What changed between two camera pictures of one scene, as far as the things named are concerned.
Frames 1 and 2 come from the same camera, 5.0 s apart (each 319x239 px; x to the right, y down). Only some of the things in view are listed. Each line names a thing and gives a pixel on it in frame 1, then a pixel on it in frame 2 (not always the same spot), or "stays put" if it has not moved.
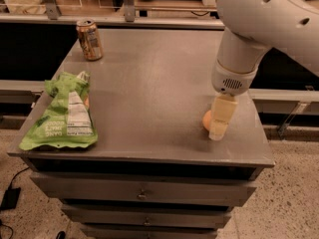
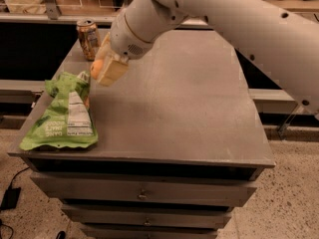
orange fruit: x=206 y=119 -> x=97 y=68
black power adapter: x=10 y=199 stays put
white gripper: x=231 y=81 -> x=125 y=40
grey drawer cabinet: x=153 y=170 stays put
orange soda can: x=90 y=39 stays put
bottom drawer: x=144 y=231 stays put
